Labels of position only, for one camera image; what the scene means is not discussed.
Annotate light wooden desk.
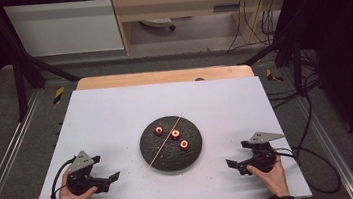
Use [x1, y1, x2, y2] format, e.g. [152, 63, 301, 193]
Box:
[108, 0, 296, 59]

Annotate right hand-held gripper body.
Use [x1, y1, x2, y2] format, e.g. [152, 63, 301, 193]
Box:
[234, 129, 289, 177]

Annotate person's right hand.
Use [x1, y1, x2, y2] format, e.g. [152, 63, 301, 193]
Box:
[244, 151, 291, 199]

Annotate hanging cables under desk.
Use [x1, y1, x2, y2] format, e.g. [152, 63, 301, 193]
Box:
[220, 0, 297, 54]

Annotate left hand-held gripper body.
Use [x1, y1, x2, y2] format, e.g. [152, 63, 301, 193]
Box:
[63, 147, 113, 197]

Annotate bundle of black floor cables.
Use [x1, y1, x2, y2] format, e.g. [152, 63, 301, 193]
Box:
[261, 47, 325, 111]

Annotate hand-held gripper black cable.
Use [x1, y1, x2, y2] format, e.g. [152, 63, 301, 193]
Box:
[46, 156, 82, 199]
[272, 141, 343, 199]

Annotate aluminium floor rail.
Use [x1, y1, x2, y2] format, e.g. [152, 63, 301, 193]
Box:
[0, 87, 58, 199]
[293, 91, 353, 199]

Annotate left hand-held gripper black cable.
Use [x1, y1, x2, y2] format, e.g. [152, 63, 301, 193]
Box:
[46, 156, 82, 199]

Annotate grey chair base with castor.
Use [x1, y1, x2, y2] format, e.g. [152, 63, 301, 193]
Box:
[138, 15, 178, 35]

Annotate black round textured plate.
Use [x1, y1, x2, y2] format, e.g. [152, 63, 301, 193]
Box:
[136, 112, 206, 176]

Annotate yellow black floor tape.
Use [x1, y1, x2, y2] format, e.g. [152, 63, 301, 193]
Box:
[265, 66, 285, 85]
[50, 85, 67, 106]

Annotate white cabinet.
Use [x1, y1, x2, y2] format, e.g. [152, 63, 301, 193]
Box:
[1, 0, 125, 63]

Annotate right hand-held gripper black cable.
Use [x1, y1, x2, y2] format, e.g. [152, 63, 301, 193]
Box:
[272, 141, 343, 199]

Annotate white table board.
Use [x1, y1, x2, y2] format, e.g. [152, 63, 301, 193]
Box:
[17, 65, 313, 199]

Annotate thin bamboo skewer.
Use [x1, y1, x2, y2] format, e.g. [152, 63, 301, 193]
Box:
[140, 112, 190, 171]

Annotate wooden table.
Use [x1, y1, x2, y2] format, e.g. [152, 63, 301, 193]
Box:
[74, 58, 255, 98]

